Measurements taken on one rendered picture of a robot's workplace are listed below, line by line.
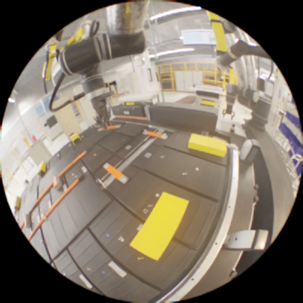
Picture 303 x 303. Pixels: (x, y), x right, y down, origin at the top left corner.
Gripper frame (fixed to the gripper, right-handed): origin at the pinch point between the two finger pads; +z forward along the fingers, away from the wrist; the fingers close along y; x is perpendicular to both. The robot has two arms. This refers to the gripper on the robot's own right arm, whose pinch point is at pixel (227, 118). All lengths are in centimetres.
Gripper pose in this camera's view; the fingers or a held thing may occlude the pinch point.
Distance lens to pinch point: 120.9
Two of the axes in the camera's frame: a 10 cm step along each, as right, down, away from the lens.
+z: 1.6, 7.4, 6.5
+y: 8.5, 2.3, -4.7
